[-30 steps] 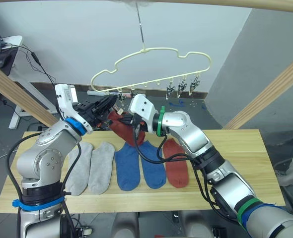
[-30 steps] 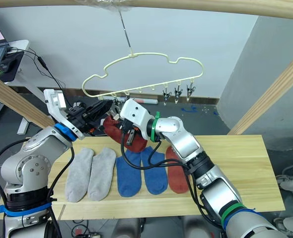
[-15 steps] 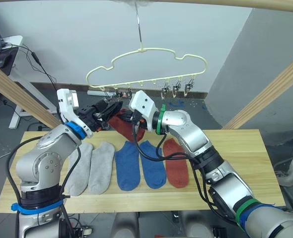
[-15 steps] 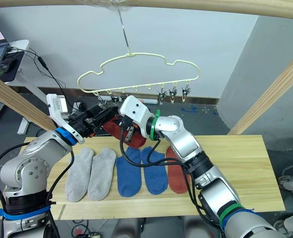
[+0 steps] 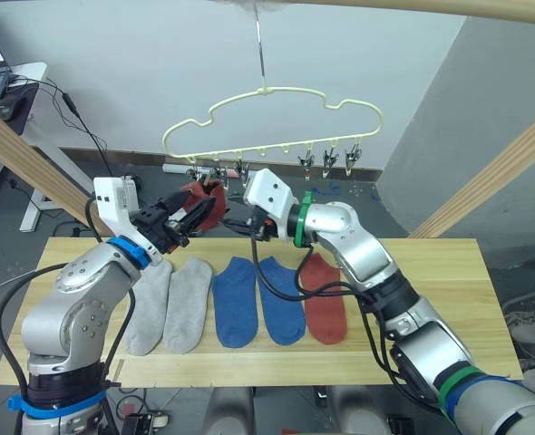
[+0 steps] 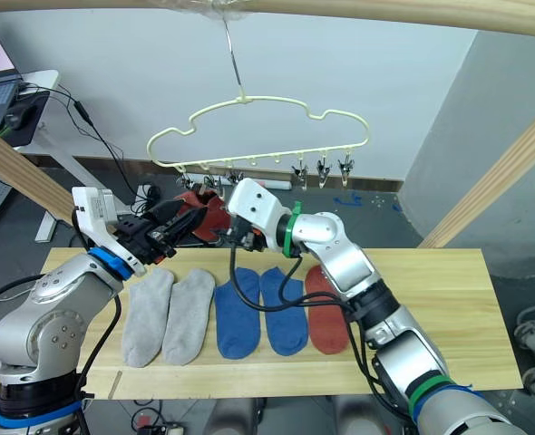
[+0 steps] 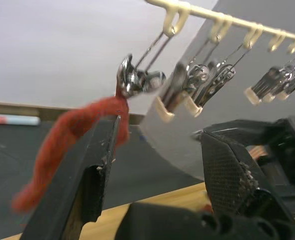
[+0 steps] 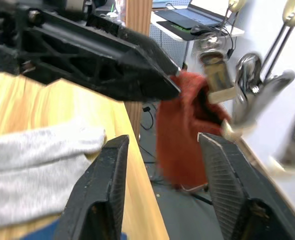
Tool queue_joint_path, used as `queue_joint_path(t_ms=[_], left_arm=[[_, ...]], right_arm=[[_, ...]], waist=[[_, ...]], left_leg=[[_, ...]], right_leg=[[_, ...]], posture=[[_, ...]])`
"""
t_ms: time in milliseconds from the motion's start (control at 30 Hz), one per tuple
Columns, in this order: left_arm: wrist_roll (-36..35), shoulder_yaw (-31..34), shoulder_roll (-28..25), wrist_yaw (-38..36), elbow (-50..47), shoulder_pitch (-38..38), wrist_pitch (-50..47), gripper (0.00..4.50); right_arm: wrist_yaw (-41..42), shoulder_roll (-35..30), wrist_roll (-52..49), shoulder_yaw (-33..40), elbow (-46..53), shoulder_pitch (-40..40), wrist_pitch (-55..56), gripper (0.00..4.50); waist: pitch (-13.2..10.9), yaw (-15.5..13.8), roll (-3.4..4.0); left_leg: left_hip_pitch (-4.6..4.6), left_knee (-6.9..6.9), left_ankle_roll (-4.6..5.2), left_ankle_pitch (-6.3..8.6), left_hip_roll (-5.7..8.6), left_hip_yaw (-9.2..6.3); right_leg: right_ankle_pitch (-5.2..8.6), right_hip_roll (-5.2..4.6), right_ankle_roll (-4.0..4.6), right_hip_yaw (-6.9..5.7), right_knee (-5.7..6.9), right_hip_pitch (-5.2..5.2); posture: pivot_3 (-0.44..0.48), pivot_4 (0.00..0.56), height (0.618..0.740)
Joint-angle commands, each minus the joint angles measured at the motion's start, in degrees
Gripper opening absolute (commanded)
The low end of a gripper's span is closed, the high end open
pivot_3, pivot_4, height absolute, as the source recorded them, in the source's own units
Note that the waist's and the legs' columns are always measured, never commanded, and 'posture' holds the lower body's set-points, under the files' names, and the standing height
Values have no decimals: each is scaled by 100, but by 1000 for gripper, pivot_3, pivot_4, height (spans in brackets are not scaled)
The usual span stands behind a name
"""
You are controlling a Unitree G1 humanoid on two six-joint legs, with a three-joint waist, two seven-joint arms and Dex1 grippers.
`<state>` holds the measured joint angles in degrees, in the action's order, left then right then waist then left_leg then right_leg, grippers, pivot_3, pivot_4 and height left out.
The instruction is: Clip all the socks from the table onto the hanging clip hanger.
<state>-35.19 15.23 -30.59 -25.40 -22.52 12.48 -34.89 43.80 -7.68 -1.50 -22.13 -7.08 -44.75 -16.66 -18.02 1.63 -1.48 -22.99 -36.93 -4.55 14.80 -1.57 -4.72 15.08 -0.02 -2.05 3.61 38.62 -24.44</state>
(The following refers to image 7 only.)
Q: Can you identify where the cream plastic clip hanger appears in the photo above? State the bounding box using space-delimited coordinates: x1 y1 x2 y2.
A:
144 0 295 55

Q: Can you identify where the wooden edge rail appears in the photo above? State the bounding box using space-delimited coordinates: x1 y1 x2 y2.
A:
0 100 145 126

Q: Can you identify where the pink and light blue sock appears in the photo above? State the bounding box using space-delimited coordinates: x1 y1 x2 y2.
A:
0 113 41 128

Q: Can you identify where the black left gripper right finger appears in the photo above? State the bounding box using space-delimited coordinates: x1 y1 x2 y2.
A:
200 119 294 221

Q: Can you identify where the red knitted sock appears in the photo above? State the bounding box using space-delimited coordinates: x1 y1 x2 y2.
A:
11 95 131 215

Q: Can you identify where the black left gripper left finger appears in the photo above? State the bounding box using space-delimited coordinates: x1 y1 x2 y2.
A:
22 114 121 240

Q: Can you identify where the grey panel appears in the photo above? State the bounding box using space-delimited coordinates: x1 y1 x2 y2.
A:
139 0 295 181

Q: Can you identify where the metal hanger clip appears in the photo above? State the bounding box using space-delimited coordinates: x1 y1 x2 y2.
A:
114 31 176 101
261 51 295 104
154 37 211 124
184 46 251 118
243 65 292 106

